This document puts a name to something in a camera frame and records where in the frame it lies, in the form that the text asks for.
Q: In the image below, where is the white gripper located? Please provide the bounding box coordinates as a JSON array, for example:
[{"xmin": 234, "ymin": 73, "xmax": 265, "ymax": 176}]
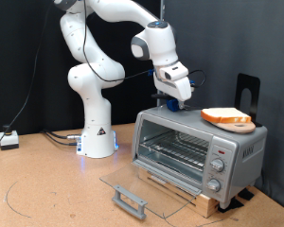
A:
[{"xmin": 153, "ymin": 75, "xmax": 193, "ymax": 111}]

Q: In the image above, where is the black spatula with blue block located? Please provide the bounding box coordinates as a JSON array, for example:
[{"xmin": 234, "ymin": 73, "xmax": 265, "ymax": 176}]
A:
[{"xmin": 151, "ymin": 93, "xmax": 198, "ymax": 113}]

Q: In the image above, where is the toy bread slice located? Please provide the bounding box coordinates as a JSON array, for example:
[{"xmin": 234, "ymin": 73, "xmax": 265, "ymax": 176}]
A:
[{"xmin": 200, "ymin": 107, "xmax": 253, "ymax": 124}]

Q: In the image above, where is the glass oven door with handle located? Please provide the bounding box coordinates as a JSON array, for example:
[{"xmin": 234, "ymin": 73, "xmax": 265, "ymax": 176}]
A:
[{"xmin": 98, "ymin": 159, "xmax": 203, "ymax": 220}]

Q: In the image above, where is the silver oven knob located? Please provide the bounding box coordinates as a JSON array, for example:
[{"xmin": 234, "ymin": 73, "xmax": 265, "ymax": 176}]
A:
[
  {"xmin": 205, "ymin": 178, "xmax": 222, "ymax": 193},
  {"xmin": 210, "ymin": 157, "xmax": 226, "ymax": 173}
]

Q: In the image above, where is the silver toaster oven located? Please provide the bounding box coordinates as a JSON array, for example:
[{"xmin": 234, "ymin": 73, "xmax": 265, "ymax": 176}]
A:
[{"xmin": 131, "ymin": 104, "xmax": 269, "ymax": 209}]

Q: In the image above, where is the small round wooden board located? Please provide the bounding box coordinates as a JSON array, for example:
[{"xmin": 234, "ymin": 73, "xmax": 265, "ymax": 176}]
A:
[{"xmin": 211, "ymin": 121, "xmax": 257, "ymax": 134}]

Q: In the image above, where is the black metal bookend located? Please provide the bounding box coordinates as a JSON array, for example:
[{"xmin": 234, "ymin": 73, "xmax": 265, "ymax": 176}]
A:
[{"xmin": 234, "ymin": 73, "xmax": 263, "ymax": 128}]

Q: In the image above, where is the grey backdrop curtain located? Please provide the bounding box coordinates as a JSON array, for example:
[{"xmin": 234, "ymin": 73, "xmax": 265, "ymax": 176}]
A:
[{"xmin": 162, "ymin": 0, "xmax": 284, "ymax": 214}]

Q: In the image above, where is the wooden slatted block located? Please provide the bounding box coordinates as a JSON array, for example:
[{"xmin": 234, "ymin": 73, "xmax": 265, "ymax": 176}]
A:
[{"xmin": 138, "ymin": 166, "xmax": 221, "ymax": 218}]

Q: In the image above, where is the black foam pad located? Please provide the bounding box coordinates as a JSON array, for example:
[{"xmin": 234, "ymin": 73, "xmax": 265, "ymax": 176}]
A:
[
  {"xmin": 217, "ymin": 198, "xmax": 245, "ymax": 214},
  {"xmin": 238, "ymin": 187, "xmax": 256, "ymax": 201}
]

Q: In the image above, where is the black backdrop curtain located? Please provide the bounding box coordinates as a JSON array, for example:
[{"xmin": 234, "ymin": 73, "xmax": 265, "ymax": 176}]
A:
[{"xmin": 0, "ymin": 0, "xmax": 162, "ymax": 137}]

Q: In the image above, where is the white emergency stop box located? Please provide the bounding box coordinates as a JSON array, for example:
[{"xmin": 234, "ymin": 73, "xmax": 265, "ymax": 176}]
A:
[{"xmin": 0, "ymin": 124, "xmax": 20, "ymax": 150}]

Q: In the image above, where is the black base cable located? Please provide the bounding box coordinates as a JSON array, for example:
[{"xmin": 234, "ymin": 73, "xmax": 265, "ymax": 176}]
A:
[
  {"xmin": 43, "ymin": 131, "xmax": 79, "ymax": 147},
  {"xmin": 42, "ymin": 129, "xmax": 82, "ymax": 141}
]

